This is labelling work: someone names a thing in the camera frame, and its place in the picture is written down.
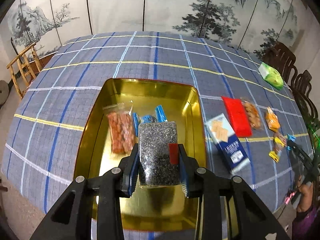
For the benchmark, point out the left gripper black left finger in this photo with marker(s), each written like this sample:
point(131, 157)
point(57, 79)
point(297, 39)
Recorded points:
point(71, 216)

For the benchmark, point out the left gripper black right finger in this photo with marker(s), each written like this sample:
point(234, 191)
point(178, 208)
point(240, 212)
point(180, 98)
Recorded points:
point(230, 201)

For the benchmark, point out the yellow-ended clear candy packet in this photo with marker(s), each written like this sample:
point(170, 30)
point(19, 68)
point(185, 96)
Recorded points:
point(279, 143)

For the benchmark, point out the red snack packet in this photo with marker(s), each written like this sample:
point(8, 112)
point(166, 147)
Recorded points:
point(237, 116)

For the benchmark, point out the blue soda cracker pack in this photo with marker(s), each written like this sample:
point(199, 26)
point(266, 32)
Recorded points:
point(227, 143)

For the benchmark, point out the clear bag of peanuts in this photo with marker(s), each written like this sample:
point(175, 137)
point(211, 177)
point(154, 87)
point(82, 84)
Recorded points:
point(122, 130)

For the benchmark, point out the grey sesame block packet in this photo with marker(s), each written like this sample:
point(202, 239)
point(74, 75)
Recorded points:
point(158, 155)

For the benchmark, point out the blue candy wrapper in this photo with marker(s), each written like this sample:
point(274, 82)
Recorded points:
point(159, 116)

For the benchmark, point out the person's right hand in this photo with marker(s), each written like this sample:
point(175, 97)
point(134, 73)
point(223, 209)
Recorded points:
point(306, 195)

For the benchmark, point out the orange snack packet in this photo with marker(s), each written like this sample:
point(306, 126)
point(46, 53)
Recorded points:
point(272, 120)

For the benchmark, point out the clear brown nut-brittle packet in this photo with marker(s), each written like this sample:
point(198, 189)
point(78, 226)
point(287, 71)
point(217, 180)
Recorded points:
point(252, 114)

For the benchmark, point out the blue plaid tablecloth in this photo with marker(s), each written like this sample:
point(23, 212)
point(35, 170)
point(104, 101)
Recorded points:
point(40, 152)

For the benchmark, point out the green snack packet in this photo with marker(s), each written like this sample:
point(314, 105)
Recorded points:
point(271, 76)

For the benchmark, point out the dark wooden chair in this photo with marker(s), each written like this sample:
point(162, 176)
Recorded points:
point(283, 60)

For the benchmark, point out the round stone millstone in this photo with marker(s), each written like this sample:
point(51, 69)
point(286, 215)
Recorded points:
point(4, 92)

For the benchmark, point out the light wooden chair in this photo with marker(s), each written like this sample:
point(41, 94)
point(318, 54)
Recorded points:
point(26, 71)

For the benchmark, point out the painted folding screen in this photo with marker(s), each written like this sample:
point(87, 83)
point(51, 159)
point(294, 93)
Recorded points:
point(251, 25)

